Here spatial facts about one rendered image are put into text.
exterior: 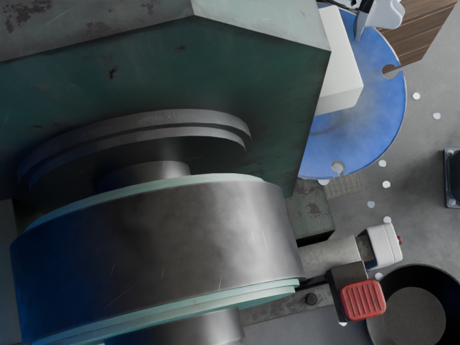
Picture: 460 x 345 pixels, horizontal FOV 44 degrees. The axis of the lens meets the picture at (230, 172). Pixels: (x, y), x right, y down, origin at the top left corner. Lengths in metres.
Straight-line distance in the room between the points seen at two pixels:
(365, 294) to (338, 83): 0.60
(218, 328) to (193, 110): 0.13
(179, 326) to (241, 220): 0.07
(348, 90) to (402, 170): 1.42
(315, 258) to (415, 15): 0.79
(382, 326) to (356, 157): 0.89
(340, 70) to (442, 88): 1.54
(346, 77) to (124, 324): 0.23
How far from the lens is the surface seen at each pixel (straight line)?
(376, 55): 0.86
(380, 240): 1.13
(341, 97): 0.43
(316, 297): 1.70
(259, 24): 0.29
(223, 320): 0.36
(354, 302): 0.97
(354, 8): 1.59
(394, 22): 0.82
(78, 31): 0.26
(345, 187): 1.62
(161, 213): 0.31
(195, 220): 0.31
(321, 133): 0.92
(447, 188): 1.84
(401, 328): 1.77
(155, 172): 0.38
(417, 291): 1.78
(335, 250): 1.10
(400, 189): 1.82
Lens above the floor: 1.72
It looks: 75 degrees down
